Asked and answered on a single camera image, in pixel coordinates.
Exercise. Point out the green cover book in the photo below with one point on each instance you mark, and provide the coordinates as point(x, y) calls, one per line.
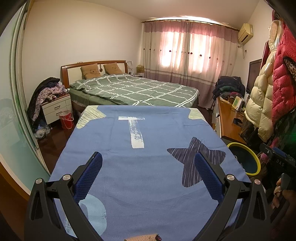
point(237, 103)

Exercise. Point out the black coat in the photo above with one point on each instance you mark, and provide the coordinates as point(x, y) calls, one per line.
point(284, 129)

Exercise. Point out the yellow rimmed trash bin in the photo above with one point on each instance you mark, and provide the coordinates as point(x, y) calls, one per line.
point(242, 160)

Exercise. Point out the beige patterned cloth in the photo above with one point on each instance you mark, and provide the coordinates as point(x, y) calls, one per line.
point(143, 238)

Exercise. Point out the wooden bed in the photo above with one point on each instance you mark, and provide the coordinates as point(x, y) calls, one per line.
point(69, 69)

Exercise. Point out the leopard print scarf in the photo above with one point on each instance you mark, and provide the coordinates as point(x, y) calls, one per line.
point(291, 67)

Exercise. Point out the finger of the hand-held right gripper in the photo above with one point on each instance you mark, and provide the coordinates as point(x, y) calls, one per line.
point(266, 149)

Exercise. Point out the brown bear pillow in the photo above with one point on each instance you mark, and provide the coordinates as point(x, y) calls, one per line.
point(112, 68)
point(90, 71)

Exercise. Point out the wall air conditioner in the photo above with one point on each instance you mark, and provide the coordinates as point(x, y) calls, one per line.
point(245, 32)

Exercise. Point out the red plastic bucket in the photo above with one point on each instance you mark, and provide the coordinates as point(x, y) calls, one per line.
point(66, 120)

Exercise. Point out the green plaid duvet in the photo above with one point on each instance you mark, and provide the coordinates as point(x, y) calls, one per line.
point(138, 90)

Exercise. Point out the small black device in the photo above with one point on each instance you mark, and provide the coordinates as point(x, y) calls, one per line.
point(237, 122)

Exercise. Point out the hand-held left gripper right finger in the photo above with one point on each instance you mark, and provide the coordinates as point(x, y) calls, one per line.
point(208, 176)

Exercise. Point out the red dotted quilted jacket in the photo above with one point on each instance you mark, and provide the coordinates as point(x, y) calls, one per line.
point(283, 81)

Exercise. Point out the cream puffer jacket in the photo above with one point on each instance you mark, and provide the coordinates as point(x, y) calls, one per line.
point(259, 92)

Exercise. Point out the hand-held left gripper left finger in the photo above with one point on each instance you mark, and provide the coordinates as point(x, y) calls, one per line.
point(89, 176)

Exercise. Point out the wooden desk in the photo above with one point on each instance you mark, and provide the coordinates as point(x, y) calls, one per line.
point(227, 120)

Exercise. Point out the black flat monitor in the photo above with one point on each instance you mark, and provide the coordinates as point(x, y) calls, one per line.
point(253, 76)

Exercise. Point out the pile of dark clothes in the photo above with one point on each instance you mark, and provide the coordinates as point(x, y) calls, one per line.
point(229, 85)

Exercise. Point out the clear plastic bags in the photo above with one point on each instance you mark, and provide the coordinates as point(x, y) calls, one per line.
point(41, 133)

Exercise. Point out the white nightstand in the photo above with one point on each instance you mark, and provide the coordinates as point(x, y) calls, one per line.
point(56, 107)

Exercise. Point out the blue printed tablecloth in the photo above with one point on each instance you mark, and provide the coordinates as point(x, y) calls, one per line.
point(143, 173)

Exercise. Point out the pink sheer curtain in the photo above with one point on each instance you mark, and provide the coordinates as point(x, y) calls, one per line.
point(152, 58)
point(222, 69)

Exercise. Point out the person's right hand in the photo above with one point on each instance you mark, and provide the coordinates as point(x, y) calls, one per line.
point(278, 185)

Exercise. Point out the sliding glass wardrobe door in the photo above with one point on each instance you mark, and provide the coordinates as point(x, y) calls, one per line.
point(13, 115)

